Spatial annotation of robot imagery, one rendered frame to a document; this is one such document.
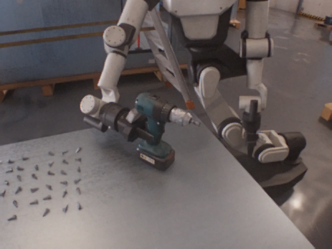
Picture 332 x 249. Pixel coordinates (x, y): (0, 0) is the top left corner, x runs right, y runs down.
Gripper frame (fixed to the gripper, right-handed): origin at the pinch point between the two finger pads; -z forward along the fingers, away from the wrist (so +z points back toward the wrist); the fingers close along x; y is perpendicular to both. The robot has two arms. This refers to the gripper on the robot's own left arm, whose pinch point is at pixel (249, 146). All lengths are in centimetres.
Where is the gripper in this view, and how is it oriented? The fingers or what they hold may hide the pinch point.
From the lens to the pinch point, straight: 119.4
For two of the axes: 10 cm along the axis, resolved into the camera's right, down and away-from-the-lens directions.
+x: -2.5, 4.1, -8.8
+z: -0.9, -9.1, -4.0
